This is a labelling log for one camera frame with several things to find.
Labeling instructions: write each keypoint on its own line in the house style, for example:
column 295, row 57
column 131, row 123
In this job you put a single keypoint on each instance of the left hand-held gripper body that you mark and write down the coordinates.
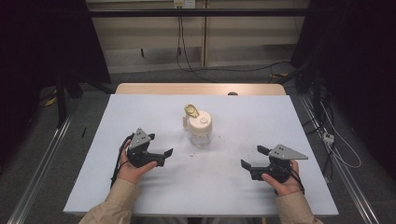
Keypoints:
column 140, row 139

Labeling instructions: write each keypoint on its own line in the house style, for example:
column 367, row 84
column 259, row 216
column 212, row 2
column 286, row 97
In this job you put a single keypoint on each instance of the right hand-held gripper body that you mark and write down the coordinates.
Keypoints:
column 285, row 152

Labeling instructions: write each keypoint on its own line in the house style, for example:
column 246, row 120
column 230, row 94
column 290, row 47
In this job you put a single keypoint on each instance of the clear cup with cream lid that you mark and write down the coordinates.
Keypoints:
column 200, row 127

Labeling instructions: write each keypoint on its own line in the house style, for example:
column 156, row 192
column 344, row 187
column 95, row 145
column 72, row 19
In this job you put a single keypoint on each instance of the person's right hand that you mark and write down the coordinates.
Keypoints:
column 288, row 186

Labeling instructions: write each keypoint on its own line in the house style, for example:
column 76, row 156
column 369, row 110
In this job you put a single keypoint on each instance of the person's left hand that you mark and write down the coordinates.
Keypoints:
column 132, row 174

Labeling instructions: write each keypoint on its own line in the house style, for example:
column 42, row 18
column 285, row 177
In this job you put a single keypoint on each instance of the white power strip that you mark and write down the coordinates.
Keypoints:
column 328, row 138

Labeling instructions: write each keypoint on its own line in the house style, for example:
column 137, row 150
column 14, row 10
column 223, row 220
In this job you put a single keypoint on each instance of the white table cover sheet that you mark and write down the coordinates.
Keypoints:
column 202, row 186

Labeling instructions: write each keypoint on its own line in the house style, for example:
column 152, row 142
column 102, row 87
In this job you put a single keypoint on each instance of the small black floor stick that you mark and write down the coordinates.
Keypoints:
column 83, row 132

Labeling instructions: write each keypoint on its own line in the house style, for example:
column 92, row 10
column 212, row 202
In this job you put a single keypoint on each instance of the dark round knob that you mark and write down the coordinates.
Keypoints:
column 232, row 93

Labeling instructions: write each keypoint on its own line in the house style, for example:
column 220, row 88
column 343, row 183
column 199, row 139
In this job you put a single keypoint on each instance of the black metal stand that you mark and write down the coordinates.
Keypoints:
column 61, row 102

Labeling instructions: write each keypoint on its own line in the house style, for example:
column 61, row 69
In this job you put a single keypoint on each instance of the black curtain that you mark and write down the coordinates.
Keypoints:
column 358, row 62
column 37, row 46

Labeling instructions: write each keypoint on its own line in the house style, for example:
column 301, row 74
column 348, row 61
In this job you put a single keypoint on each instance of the black horizontal bar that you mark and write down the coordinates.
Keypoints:
column 199, row 12

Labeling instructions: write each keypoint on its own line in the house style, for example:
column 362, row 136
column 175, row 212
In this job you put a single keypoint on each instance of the aluminium floor rail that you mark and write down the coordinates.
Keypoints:
column 40, row 168
column 348, row 183

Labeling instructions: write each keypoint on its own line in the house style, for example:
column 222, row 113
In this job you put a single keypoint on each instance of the wooden wall post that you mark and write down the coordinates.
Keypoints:
column 204, row 34

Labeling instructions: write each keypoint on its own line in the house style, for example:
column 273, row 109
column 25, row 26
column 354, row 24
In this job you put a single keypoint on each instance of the white wall socket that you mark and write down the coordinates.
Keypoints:
column 184, row 3

